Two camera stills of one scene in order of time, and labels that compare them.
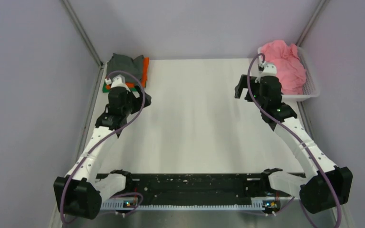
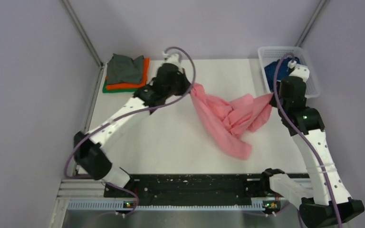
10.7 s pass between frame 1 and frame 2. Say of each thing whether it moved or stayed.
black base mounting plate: stayed
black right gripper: moved
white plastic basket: stayed
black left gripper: moved
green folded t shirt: stayed
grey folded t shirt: stayed
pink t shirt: moved
